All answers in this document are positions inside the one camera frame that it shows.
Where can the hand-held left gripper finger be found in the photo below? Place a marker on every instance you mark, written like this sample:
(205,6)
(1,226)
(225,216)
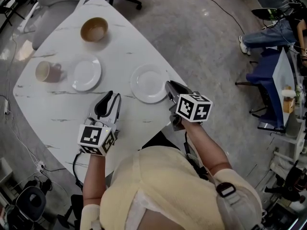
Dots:
(117,109)
(103,105)

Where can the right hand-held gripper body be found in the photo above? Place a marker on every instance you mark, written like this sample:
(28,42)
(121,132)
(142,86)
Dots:
(192,108)

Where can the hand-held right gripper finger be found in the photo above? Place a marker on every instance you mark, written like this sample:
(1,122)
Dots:
(180,88)
(169,92)

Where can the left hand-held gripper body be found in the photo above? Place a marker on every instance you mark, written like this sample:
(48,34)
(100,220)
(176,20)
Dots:
(96,138)

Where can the person's left forearm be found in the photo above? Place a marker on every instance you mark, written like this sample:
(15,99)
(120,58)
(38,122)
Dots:
(93,181)

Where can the person's right forearm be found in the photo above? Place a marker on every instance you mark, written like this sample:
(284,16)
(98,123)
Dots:
(206,147)

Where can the person's black trousers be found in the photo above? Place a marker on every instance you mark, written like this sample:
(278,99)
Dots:
(160,140)

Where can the white power strip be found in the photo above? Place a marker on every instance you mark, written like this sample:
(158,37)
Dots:
(40,166)
(6,105)

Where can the beige mug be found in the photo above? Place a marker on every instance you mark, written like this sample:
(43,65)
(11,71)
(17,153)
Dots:
(48,72)

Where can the black mesh chair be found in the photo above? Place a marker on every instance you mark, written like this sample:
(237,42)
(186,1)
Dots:
(75,202)

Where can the person's yellow knit top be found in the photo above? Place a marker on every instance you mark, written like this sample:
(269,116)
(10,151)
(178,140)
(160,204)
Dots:
(168,176)

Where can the brown bowl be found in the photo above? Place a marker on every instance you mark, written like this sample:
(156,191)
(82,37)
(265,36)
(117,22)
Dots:
(93,30)

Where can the blue cloth covered chair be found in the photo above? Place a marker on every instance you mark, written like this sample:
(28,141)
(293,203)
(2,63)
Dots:
(261,73)

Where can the yellow carton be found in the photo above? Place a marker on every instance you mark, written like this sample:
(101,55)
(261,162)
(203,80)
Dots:
(289,105)

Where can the white board panel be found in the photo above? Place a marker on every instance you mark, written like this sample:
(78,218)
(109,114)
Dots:
(284,75)

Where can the white paper roll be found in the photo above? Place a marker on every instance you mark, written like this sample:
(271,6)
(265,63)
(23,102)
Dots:
(289,93)

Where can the grey office chair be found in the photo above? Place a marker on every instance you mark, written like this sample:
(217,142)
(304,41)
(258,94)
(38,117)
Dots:
(55,13)

